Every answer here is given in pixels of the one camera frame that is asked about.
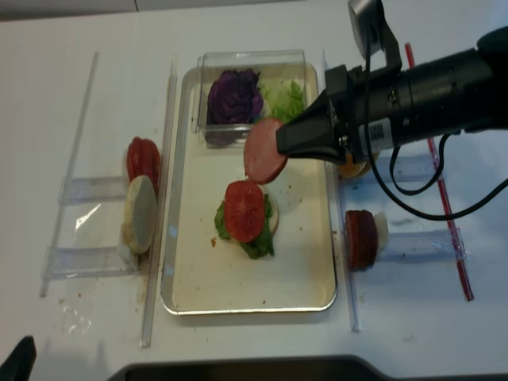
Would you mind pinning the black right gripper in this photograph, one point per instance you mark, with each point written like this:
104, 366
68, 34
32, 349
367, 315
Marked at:
335, 128

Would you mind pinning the clear track under tomatoes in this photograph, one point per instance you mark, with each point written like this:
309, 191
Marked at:
75, 191

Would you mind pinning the green lettuce leaf on bread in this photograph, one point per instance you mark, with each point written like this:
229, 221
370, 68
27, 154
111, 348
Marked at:
263, 244

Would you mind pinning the white bread slices stack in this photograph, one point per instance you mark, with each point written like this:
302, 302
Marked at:
139, 215

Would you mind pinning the clear plastic container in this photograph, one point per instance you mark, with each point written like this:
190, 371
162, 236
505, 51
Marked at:
288, 64

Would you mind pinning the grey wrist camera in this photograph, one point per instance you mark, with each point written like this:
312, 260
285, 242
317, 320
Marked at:
373, 34

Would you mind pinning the clear acrylic far-left rod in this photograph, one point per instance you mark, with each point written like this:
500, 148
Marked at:
67, 178

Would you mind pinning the clear acrylic left divider rail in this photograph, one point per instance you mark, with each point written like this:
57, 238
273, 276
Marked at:
154, 259

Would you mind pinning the purple cabbage leaves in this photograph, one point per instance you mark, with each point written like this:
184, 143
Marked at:
234, 100

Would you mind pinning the tomato slice on sandwich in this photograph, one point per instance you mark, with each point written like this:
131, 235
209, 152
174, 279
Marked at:
244, 210

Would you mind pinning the white pusher block bread rack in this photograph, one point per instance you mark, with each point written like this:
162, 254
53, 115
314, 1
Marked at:
126, 254

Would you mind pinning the metal baking tray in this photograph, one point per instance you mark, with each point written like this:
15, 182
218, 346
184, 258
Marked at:
233, 246

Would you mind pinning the clear track under bread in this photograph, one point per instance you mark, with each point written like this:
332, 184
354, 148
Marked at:
69, 263

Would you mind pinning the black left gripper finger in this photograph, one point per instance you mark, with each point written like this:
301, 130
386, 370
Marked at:
19, 364

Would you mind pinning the pink meat patty slice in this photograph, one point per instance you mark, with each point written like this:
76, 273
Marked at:
262, 161

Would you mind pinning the red plastic rod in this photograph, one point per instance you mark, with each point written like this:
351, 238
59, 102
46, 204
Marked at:
452, 222

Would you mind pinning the stack of meat patty slices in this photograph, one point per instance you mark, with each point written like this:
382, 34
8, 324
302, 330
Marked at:
361, 239

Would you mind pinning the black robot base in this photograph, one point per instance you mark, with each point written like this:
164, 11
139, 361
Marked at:
290, 368

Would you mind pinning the green lettuce in container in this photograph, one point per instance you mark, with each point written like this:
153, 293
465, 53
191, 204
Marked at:
283, 99

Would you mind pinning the white pusher block right rack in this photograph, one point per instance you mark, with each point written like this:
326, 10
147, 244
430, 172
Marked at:
381, 227

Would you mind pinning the clear track under meat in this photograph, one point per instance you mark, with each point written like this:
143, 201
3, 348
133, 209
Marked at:
442, 245

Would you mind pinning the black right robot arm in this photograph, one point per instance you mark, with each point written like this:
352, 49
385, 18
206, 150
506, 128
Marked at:
464, 92

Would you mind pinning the sesame burger bun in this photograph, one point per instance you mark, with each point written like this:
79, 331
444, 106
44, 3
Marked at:
351, 170

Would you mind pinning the stack of tomato slices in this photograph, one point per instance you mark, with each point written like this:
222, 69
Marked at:
143, 158

